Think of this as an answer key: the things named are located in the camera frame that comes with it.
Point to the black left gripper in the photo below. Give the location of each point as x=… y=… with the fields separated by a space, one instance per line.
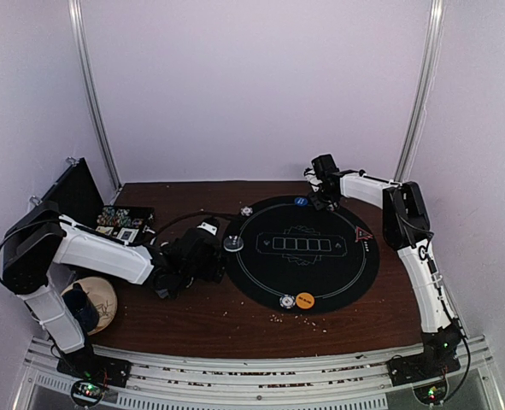
x=215 y=271

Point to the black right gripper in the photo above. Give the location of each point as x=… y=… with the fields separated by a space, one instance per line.
x=319 y=202

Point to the blue small blind button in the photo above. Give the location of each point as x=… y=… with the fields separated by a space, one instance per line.
x=301 y=201

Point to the clear acrylic dealer button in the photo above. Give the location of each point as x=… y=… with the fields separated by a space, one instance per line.
x=233 y=243

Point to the red triangular all-in marker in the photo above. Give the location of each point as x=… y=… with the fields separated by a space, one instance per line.
x=362 y=234

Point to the blue cream 10 chip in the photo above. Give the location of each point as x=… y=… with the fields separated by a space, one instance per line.
x=287 y=301
x=246 y=211

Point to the yellow big blind button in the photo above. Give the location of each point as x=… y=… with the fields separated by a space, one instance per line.
x=305 y=300

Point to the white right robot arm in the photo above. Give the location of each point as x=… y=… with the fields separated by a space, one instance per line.
x=406 y=229

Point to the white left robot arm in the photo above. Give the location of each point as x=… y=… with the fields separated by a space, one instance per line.
x=45 y=237

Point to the round black poker mat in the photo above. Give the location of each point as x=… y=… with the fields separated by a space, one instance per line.
x=290 y=249

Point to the white playing card box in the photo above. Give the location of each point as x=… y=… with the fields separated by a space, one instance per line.
x=126 y=234

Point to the chips row in case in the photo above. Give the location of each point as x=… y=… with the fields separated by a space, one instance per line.
x=116 y=217

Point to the beige patterned plate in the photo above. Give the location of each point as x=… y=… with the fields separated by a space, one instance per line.
x=102 y=294

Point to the dark blue mug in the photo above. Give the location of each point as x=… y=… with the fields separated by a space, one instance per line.
x=81 y=307

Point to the black poker set case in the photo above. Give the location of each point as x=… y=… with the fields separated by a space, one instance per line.
x=76 y=195

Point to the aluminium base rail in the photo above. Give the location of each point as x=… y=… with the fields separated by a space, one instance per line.
x=346 y=381

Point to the aluminium frame post right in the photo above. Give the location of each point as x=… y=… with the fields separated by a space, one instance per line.
x=427 y=74

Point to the aluminium frame post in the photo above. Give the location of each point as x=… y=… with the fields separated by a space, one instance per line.
x=78 y=27
x=427 y=74

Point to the aluminium frame post left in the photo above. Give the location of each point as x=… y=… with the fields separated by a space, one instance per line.
x=78 y=27

